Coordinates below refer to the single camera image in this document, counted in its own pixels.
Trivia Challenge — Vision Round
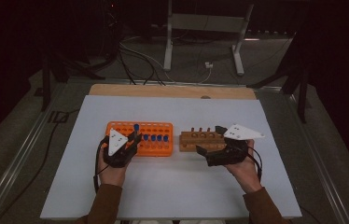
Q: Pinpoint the white floor cable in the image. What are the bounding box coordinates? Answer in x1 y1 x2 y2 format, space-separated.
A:
119 41 213 84

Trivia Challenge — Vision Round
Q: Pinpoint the person's left hand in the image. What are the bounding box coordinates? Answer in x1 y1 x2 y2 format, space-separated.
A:
97 148 130 189

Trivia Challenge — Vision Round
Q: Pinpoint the right hand-held gripper cable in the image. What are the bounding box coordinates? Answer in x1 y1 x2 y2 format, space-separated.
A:
244 144 264 183

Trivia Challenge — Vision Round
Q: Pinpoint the left hand-held gripper cable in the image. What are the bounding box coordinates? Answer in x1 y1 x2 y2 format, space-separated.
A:
92 136 110 194

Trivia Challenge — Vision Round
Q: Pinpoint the orange plastic test tube rack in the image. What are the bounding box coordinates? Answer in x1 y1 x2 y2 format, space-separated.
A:
102 120 175 158

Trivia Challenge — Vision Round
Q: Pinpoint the white metal stand frame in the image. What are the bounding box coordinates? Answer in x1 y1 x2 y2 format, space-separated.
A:
162 0 256 77

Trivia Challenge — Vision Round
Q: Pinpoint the person's right hand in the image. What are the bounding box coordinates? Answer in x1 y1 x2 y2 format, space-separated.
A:
223 139 263 194

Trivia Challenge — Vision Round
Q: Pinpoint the white table sheet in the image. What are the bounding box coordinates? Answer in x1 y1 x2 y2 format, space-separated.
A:
39 94 303 220

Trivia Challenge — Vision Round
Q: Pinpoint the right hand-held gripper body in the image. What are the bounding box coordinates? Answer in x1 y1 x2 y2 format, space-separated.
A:
204 123 266 167

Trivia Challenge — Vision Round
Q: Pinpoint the wooden test tube rack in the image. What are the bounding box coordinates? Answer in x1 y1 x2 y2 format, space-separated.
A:
178 126 230 153

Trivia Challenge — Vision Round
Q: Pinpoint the black tripod stand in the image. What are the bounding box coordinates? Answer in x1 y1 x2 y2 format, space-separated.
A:
40 52 106 112
246 18 312 124

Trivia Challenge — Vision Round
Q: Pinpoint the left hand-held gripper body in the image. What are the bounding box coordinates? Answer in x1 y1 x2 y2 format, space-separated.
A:
102 128 139 169

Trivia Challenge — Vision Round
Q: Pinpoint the bundle of black floor cables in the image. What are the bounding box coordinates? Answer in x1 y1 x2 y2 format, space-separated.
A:
118 46 166 87

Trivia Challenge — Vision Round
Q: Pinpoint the thin black floor cable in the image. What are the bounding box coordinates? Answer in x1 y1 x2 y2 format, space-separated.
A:
0 108 80 224

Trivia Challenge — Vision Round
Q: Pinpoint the hand-held gripper cable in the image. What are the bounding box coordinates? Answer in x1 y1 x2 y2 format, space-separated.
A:
244 144 264 183
92 136 110 194

